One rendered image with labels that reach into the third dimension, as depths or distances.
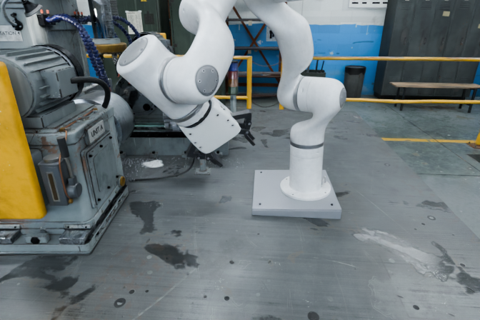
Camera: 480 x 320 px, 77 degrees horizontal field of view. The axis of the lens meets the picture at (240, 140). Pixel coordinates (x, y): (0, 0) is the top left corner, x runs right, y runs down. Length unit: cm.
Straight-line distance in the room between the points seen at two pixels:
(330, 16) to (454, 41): 219
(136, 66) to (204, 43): 11
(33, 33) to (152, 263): 103
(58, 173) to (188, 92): 53
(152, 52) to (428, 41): 622
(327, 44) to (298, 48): 556
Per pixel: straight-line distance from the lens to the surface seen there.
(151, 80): 50
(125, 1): 484
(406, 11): 634
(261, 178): 127
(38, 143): 95
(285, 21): 89
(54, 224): 107
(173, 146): 154
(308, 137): 106
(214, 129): 61
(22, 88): 91
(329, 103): 99
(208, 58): 47
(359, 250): 102
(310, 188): 114
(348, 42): 655
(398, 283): 96
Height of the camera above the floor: 143
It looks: 22 degrees down
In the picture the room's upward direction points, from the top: straight up
